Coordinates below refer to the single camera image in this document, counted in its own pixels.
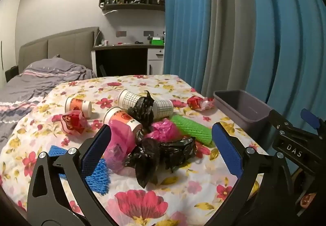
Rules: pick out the grey plastic bin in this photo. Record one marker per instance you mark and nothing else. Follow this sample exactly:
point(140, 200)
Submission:
point(242, 108)

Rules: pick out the floral tablecloth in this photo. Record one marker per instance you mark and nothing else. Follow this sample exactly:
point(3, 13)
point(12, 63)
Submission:
point(178, 190)

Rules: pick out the blue foam net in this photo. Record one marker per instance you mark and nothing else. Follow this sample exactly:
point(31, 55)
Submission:
point(100, 180)

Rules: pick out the green box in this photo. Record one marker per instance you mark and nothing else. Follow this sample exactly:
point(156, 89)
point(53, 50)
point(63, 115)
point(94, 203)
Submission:
point(156, 42)

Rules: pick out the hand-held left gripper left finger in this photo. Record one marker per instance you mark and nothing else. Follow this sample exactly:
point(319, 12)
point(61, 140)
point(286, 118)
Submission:
point(96, 148)

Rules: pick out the dark top desk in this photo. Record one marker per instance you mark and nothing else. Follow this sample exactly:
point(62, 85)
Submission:
point(122, 47)

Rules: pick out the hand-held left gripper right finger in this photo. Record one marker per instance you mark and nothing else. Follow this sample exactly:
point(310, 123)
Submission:
point(226, 149)

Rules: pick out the blue and grey curtain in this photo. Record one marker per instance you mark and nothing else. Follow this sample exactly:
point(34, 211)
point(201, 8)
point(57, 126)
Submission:
point(188, 24)

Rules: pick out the pink plastic bag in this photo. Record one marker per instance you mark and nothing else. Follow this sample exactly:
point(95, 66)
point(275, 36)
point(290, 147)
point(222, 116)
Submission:
point(163, 130)
point(122, 144)

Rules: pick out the black plastic bag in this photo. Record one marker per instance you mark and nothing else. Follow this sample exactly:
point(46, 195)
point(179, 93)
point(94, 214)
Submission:
point(142, 111)
point(146, 159)
point(178, 150)

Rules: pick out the dark bed frame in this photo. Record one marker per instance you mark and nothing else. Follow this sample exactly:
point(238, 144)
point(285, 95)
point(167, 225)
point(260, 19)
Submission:
point(11, 73)

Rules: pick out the green foam net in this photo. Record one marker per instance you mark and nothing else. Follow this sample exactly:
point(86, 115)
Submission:
point(192, 130)

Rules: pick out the grey wall socket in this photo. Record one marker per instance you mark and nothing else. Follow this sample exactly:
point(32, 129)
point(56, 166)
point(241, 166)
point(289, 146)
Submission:
point(147, 33)
point(121, 33)

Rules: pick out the grey padded headboard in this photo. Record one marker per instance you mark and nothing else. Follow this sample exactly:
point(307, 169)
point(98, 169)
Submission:
point(66, 42)

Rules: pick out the orange print paper cup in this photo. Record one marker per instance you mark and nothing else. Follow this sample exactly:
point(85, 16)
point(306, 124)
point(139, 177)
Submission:
point(77, 106)
point(122, 119)

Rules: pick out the red foil wrapper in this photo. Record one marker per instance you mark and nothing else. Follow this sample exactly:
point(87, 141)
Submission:
point(197, 102)
point(73, 122)

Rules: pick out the grey striped duvet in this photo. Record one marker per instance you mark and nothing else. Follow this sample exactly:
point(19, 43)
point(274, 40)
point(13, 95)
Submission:
point(38, 80)

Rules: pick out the person's right hand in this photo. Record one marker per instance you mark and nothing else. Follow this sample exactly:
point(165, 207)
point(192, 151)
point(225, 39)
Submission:
point(308, 199)

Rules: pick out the white drawer cabinet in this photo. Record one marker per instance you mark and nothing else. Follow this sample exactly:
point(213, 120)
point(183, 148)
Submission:
point(155, 61)

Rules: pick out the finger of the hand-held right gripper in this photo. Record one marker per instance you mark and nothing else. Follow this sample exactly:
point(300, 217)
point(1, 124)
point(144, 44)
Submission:
point(309, 117)
point(280, 124)

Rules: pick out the grid print paper cup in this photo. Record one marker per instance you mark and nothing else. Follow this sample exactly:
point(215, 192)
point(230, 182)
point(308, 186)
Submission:
point(127, 101)
point(163, 108)

